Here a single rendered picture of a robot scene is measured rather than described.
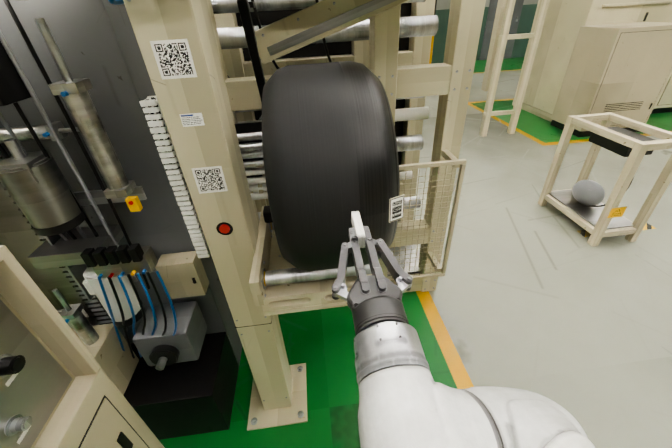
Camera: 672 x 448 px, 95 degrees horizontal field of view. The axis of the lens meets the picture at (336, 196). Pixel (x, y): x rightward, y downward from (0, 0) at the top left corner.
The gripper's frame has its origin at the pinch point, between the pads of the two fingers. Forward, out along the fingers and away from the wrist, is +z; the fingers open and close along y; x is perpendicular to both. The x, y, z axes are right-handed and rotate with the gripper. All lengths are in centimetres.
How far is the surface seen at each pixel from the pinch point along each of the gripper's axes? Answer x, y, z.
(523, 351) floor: 127, -93, 22
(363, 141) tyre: -9.8, -3.6, 15.2
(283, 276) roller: 34.2, 19.0, 17.0
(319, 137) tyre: -10.9, 5.3, 16.4
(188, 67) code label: -22, 32, 32
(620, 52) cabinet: 64, -350, 292
